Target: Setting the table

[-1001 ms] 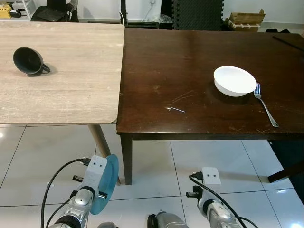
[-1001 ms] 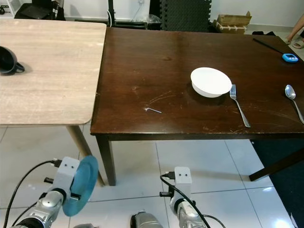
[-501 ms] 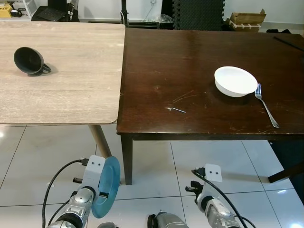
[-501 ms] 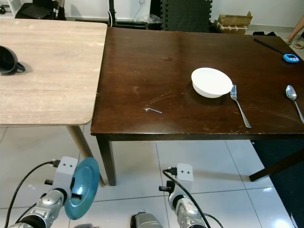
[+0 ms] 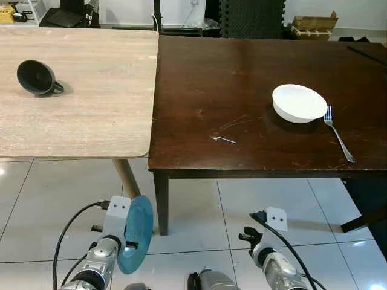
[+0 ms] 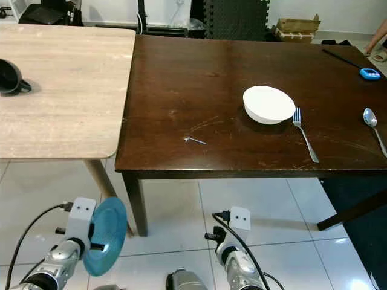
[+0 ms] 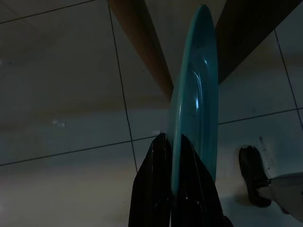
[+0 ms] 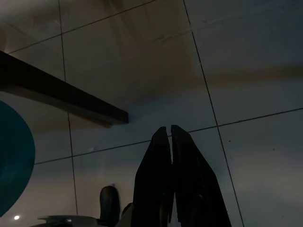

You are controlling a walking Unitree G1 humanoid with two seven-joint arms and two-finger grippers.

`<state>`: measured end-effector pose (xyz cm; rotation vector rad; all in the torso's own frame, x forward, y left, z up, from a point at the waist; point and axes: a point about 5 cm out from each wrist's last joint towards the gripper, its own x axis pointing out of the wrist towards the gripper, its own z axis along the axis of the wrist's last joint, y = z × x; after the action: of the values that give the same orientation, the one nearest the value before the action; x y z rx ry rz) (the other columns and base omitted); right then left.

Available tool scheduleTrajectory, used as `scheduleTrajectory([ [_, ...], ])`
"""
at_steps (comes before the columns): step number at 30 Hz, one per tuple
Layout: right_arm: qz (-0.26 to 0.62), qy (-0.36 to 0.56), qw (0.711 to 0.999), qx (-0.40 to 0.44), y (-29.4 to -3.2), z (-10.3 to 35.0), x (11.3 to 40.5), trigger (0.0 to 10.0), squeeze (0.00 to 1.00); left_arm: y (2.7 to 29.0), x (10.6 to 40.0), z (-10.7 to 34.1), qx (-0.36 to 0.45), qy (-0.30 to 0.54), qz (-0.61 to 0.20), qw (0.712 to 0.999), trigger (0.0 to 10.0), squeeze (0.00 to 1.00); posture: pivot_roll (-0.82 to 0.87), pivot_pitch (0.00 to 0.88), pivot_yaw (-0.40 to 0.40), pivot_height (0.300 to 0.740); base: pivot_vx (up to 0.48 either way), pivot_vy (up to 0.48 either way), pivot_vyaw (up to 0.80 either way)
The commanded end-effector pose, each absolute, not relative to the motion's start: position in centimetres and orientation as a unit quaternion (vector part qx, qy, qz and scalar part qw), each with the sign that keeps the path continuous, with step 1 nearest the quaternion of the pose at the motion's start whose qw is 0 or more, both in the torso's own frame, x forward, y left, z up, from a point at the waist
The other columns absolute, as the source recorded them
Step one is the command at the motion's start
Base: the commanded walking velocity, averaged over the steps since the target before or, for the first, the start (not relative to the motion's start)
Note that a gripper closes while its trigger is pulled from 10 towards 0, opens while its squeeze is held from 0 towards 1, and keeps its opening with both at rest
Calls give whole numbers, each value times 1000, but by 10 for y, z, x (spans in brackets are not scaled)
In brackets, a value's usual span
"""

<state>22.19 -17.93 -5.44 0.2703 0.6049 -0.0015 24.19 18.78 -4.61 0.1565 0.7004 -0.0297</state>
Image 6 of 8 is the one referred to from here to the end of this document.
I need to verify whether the light blue plate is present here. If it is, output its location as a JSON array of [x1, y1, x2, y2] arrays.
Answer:
[[83, 196, 128, 277]]

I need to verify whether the silver fork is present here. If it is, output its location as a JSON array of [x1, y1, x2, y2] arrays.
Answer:
[[292, 108, 320, 163]]

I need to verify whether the light wooden table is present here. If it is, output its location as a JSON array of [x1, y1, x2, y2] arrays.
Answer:
[[0, 23, 137, 237]]

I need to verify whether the white bowl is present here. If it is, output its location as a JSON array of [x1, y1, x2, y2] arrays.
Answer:
[[242, 86, 297, 126]]

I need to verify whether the dark blue carpet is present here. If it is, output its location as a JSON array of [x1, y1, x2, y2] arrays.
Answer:
[[320, 177, 387, 290]]

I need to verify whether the dark brown wooden table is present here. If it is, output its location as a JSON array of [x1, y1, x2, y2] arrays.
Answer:
[[115, 34, 387, 237]]

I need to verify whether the black cup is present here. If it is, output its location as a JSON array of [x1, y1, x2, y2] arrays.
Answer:
[[0, 59, 32, 96]]

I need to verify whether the silver spoon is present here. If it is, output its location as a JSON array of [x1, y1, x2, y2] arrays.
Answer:
[[363, 108, 387, 159]]

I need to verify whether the black bag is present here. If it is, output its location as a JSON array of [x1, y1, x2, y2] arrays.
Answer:
[[17, 5, 66, 26]]

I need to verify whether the long black stick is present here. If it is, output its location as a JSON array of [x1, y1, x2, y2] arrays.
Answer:
[[322, 48, 366, 70]]

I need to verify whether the black foam mat stack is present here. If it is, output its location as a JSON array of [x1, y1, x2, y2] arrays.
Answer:
[[203, 0, 271, 42]]

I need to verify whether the brown cardboard box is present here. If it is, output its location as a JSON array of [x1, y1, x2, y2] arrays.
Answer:
[[276, 14, 322, 43]]

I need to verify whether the small blue timer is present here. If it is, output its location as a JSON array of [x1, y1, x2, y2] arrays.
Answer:
[[359, 68, 382, 80]]

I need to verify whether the person's bare leg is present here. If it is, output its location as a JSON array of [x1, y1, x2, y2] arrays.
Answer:
[[365, 18, 387, 62]]

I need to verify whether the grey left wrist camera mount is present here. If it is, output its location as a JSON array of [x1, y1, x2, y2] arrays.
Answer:
[[63, 198, 97, 242]]

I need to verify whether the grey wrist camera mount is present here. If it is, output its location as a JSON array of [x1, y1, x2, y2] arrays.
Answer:
[[229, 206, 251, 231], [63, 198, 97, 242]]

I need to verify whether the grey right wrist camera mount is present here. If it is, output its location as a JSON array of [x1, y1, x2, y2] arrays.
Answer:
[[229, 206, 251, 231]]

